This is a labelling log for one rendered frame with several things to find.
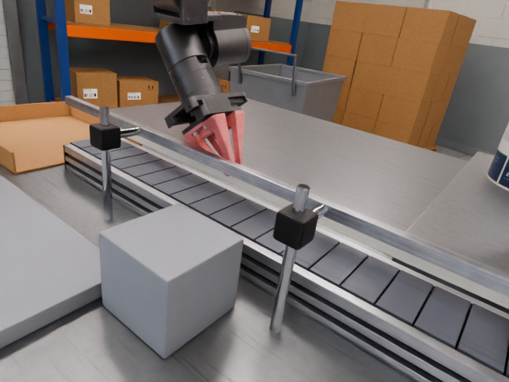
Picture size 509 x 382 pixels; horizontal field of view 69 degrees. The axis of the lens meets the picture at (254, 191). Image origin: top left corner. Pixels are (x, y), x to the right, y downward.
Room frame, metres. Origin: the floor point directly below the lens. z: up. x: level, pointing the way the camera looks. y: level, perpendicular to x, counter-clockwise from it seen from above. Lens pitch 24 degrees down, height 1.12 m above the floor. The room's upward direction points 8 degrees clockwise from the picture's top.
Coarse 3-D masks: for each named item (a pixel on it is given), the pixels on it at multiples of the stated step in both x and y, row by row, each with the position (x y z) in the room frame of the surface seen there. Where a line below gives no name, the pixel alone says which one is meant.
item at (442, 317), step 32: (128, 160) 0.58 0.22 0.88; (160, 160) 0.60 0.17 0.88; (192, 192) 0.49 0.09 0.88; (224, 192) 0.51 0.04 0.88; (224, 224) 0.41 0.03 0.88; (256, 224) 0.42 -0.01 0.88; (320, 256) 0.37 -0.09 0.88; (352, 256) 0.38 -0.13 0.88; (352, 288) 0.32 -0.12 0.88; (384, 288) 0.33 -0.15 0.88; (416, 288) 0.33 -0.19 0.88; (416, 320) 0.29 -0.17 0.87; (448, 320) 0.29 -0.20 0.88; (480, 320) 0.30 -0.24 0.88; (480, 352) 0.25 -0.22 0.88
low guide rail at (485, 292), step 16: (144, 144) 0.62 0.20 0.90; (192, 160) 0.55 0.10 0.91; (224, 176) 0.51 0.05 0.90; (256, 192) 0.48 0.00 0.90; (336, 224) 0.41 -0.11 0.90; (368, 240) 0.38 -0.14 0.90; (400, 256) 0.36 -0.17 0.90; (432, 272) 0.34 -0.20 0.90; (448, 272) 0.33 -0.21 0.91; (464, 288) 0.32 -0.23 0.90; (480, 288) 0.32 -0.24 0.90
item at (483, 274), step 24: (72, 96) 0.63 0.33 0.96; (120, 120) 0.53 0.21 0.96; (168, 144) 0.47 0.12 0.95; (216, 168) 0.42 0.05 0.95; (240, 168) 0.40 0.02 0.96; (288, 192) 0.36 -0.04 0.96; (336, 216) 0.33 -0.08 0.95; (360, 216) 0.32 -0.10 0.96; (384, 240) 0.30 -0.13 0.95; (408, 240) 0.29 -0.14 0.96; (456, 264) 0.27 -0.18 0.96; (480, 264) 0.27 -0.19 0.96; (504, 288) 0.25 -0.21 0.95
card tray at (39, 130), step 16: (0, 112) 0.81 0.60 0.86; (16, 112) 0.84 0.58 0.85; (32, 112) 0.87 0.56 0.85; (48, 112) 0.90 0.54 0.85; (64, 112) 0.93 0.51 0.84; (80, 112) 0.91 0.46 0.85; (0, 128) 0.77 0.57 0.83; (16, 128) 0.78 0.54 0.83; (32, 128) 0.80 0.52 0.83; (48, 128) 0.81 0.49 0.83; (64, 128) 0.83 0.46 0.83; (80, 128) 0.84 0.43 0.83; (0, 144) 0.59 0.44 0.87; (16, 144) 0.69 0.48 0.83; (32, 144) 0.70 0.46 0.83; (48, 144) 0.71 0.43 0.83; (64, 144) 0.73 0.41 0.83; (0, 160) 0.59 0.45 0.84; (16, 160) 0.61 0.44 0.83; (32, 160) 0.62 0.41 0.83; (48, 160) 0.64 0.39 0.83
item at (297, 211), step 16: (304, 192) 0.29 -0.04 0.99; (288, 208) 0.30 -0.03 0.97; (304, 208) 0.29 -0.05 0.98; (320, 208) 0.33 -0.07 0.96; (288, 224) 0.29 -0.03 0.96; (304, 224) 0.28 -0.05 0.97; (288, 240) 0.28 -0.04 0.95; (304, 240) 0.28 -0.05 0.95; (288, 256) 0.29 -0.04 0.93; (288, 272) 0.29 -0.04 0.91; (288, 288) 0.29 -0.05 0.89; (272, 320) 0.29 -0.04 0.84
